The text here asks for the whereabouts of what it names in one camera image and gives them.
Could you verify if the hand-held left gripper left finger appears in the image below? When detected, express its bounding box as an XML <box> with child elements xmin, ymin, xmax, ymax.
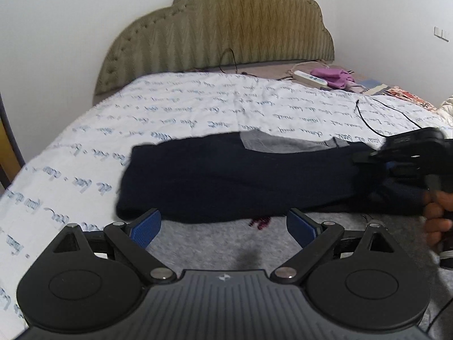
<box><xmin>53</xmin><ymin>208</ymin><xmax>176</xmax><ymax>286</ymax></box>

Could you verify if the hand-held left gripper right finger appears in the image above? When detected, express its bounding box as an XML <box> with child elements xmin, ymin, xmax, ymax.
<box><xmin>271</xmin><ymin>208</ymin><xmax>395</xmax><ymax>286</ymax></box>

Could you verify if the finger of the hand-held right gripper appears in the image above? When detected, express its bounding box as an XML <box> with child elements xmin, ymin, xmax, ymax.
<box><xmin>352</xmin><ymin>148</ymin><xmax>401</xmax><ymax>171</ymax></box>

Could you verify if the grey knit garment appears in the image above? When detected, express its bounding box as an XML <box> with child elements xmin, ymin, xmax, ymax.
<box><xmin>80</xmin><ymin>211</ymin><xmax>453</xmax><ymax>340</ymax></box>

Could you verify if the navy blue garment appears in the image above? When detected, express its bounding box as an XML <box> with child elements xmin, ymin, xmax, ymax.
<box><xmin>116</xmin><ymin>130</ymin><xmax>430</xmax><ymax>224</ymax></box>

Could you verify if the person's right hand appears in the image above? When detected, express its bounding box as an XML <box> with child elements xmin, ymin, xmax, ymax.
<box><xmin>423</xmin><ymin>190</ymin><xmax>453</xmax><ymax>248</ymax></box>

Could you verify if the red floral cloth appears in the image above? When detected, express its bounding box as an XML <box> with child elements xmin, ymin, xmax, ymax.
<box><xmin>383</xmin><ymin>85</ymin><xmax>439</xmax><ymax>112</ymax></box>

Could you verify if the purple cloth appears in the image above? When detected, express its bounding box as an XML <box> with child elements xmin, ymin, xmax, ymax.
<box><xmin>310</xmin><ymin>67</ymin><xmax>356</xmax><ymax>91</ymax></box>

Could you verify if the white power strip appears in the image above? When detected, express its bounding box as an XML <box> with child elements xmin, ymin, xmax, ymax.
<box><xmin>293</xmin><ymin>70</ymin><xmax>330</xmax><ymax>89</ymax></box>

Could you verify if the white script-printed quilt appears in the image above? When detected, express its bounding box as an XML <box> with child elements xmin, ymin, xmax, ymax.
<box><xmin>0</xmin><ymin>72</ymin><xmax>453</xmax><ymax>334</ymax></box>

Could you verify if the brown bed sheet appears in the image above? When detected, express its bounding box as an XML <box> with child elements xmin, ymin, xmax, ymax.
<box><xmin>187</xmin><ymin>58</ymin><xmax>390</xmax><ymax>94</ymax></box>

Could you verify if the wooden bedside furniture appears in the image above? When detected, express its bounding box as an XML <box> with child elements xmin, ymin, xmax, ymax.
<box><xmin>0</xmin><ymin>91</ymin><xmax>26</xmax><ymax>190</ymax></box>

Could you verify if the olive upholstered headboard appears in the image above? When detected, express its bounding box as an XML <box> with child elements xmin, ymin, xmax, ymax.
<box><xmin>94</xmin><ymin>0</ymin><xmax>336</xmax><ymax>96</ymax></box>

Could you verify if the black cable on quilt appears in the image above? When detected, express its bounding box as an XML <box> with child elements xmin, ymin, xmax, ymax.
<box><xmin>355</xmin><ymin>95</ymin><xmax>422</xmax><ymax>132</ymax></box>

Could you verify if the white light switch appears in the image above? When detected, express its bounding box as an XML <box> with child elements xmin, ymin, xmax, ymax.
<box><xmin>433</xmin><ymin>26</ymin><xmax>453</xmax><ymax>42</ymax></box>

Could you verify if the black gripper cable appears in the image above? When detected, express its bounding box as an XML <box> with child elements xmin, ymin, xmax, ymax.
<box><xmin>424</xmin><ymin>296</ymin><xmax>453</xmax><ymax>331</ymax></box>

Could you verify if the black cable by headboard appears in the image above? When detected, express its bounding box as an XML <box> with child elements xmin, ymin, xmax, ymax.
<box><xmin>219</xmin><ymin>48</ymin><xmax>245</xmax><ymax>76</ymax></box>

